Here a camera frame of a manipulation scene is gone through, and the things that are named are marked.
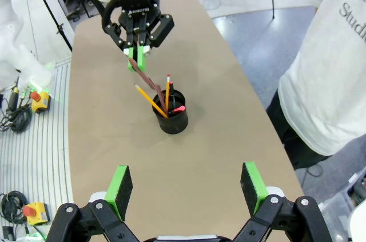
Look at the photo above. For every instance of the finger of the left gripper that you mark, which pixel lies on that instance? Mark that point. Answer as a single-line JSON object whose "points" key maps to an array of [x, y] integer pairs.
{"points": [[125, 33], [160, 29]]}

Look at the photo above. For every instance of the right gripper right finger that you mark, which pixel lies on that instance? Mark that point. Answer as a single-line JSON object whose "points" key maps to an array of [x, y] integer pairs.
{"points": [[253, 187]]}

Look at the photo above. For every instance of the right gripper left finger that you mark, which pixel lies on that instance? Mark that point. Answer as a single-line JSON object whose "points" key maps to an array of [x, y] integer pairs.
{"points": [[120, 193]]}

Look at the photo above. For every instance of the reddish brown pencil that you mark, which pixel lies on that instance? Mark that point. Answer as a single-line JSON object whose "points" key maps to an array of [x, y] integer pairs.
{"points": [[147, 80]]}

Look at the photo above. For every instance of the yellow pencil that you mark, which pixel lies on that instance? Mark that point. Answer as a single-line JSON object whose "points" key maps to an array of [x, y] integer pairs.
{"points": [[167, 90], [148, 100]]}

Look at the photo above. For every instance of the black pen red end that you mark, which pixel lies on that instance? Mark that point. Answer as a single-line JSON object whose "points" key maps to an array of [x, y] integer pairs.
{"points": [[172, 96]]}

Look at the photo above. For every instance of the black marker pink caps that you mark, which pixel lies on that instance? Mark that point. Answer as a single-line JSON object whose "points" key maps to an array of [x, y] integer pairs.
{"points": [[179, 108]]}

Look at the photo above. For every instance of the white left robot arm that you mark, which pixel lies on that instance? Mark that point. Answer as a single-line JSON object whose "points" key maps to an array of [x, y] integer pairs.
{"points": [[11, 10]]}

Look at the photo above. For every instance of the black mesh pen holder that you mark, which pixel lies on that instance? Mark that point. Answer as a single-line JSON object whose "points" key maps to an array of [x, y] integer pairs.
{"points": [[174, 124]]}

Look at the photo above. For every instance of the yellow emergency stop button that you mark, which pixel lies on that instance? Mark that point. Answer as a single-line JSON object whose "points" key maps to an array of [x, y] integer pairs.
{"points": [[37, 214], [43, 102]]}

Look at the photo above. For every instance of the clear plastic storage box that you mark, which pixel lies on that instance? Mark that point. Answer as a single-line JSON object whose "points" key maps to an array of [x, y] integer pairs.
{"points": [[337, 210]]}

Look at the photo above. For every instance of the person in white t-shirt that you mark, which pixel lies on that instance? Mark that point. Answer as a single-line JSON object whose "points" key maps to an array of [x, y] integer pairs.
{"points": [[323, 81]]}

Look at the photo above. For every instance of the black camera stand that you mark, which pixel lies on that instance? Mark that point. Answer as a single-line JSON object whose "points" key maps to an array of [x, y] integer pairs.
{"points": [[58, 29]]}

